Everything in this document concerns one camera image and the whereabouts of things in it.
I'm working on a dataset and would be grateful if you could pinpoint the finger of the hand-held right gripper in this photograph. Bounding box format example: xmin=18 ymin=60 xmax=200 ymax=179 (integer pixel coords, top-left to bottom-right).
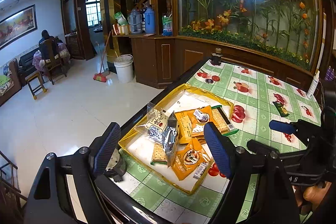
xmin=269 ymin=120 xmax=323 ymax=146
xmin=247 ymin=139 xmax=307 ymax=169

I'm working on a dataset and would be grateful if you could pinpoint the yellow cardboard tray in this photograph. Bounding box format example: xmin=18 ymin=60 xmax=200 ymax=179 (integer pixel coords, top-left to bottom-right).
xmin=118 ymin=84 xmax=235 ymax=195

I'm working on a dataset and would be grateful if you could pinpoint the dark wooden chair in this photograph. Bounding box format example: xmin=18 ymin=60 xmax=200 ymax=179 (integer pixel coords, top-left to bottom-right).
xmin=0 ymin=151 xmax=28 ymax=224

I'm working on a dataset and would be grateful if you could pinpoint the long silver foil packet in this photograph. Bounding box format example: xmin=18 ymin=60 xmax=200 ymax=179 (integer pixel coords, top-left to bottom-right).
xmin=162 ymin=111 xmax=180 ymax=163

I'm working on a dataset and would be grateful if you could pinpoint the barred window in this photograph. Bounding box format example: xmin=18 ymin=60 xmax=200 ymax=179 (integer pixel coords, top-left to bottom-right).
xmin=86 ymin=0 xmax=101 ymax=28

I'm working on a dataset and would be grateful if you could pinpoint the small black white packet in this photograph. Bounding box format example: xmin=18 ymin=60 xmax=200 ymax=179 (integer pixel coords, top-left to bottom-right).
xmin=148 ymin=126 xmax=165 ymax=144
xmin=193 ymin=109 xmax=210 ymax=124

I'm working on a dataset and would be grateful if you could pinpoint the yellow-legged stool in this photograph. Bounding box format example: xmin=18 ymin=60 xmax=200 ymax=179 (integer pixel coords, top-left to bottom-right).
xmin=25 ymin=72 xmax=48 ymax=101

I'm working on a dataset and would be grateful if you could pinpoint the black sofa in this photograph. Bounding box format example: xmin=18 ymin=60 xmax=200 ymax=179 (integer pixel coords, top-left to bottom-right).
xmin=18 ymin=52 xmax=42 ymax=80

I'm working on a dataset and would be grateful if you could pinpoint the white spray bottle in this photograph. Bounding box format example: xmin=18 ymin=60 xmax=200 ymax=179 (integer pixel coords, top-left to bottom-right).
xmin=307 ymin=70 xmax=320 ymax=99

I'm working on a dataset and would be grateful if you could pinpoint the green fruit print tablecloth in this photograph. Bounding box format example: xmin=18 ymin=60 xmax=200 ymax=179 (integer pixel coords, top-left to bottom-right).
xmin=115 ymin=59 xmax=323 ymax=224

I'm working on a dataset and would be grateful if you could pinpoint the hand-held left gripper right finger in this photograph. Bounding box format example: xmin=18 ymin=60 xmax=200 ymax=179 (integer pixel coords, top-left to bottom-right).
xmin=203 ymin=122 xmax=301 ymax=224

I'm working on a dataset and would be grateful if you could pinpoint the red broom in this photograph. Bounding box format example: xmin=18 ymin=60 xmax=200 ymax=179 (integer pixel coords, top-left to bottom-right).
xmin=93 ymin=31 xmax=112 ymax=82

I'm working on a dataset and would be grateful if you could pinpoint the orange snack packet bowl logo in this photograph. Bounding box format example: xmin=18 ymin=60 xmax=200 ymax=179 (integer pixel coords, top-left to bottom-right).
xmin=171 ymin=138 xmax=214 ymax=181

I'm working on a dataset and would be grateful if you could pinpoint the brown wooden cabinet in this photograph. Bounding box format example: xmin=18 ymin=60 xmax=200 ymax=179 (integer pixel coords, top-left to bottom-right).
xmin=113 ymin=32 xmax=336 ymax=93

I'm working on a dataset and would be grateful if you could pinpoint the clear pastry packet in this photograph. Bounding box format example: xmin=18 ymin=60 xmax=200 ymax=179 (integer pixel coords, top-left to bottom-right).
xmin=135 ymin=102 xmax=169 ymax=136

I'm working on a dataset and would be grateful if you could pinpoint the person's right hand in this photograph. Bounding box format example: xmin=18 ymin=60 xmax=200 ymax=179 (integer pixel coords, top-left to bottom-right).
xmin=294 ymin=182 xmax=332 ymax=208

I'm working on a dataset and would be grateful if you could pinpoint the white plastic bucket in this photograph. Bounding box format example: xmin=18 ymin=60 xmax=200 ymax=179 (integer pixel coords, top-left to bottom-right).
xmin=114 ymin=54 xmax=134 ymax=83

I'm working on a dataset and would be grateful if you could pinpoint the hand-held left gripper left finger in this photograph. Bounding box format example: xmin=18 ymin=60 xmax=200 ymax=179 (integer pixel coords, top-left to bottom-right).
xmin=24 ymin=122 xmax=121 ymax=224

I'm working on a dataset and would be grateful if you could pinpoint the plastic bottle blue label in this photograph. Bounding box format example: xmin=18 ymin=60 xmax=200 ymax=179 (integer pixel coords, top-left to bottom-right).
xmin=161 ymin=13 xmax=173 ymax=36

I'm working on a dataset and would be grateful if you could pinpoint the grey thermos jug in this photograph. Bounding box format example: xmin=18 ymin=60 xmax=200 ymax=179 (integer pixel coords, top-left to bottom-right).
xmin=128 ymin=9 xmax=142 ymax=33

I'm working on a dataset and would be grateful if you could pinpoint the red white box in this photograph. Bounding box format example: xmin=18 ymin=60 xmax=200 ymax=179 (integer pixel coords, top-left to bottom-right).
xmin=113 ymin=24 xmax=130 ymax=35

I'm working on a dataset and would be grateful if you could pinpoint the framed wall picture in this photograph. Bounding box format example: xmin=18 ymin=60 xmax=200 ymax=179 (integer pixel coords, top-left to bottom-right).
xmin=0 ymin=4 xmax=36 ymax=50

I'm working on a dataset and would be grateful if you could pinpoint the green white bag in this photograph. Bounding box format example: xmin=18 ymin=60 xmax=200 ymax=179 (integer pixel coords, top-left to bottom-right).
xmin=114 ymin=11 xmax=128 ymax=26

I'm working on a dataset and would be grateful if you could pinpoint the large orange snack packet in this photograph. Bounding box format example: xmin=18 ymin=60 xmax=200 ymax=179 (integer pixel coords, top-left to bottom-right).
xmin=174 ymin=105 xmax=214 ymax=138

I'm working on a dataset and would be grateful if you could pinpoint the blue thermos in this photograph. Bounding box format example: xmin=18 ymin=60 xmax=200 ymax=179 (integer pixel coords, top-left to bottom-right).
xmin=144 ymin=6 xmax=155 ymax=34

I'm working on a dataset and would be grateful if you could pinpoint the grey gear motor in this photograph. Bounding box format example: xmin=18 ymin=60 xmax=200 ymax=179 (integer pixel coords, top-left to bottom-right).
xmin=105 ymin=148 xmax=127 ymax=182

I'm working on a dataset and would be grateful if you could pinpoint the artificial flower glass display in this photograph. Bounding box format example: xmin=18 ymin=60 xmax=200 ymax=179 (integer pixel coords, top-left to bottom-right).
xmin=175 ymin=0 xmax=322 ymax=72

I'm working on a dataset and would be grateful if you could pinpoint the dark glass jar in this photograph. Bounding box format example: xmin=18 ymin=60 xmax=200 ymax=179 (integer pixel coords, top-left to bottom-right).
xmin=211 ymin=48 xmax=223 ymax=65

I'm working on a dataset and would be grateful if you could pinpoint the pink covered table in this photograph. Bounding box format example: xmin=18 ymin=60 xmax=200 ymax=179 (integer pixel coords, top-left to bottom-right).
xmin=33 ymin=43 xmax=71 ymax=69

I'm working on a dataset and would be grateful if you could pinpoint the dark green snack packet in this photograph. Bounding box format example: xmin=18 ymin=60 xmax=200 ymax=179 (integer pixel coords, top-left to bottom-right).
xmin=272 ymin=101 xmax=290 ymax=117

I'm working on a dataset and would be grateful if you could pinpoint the brown sofa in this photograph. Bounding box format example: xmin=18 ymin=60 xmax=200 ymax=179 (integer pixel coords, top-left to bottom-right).
xmin=0 ymin=58 xmax=22 ymax=107

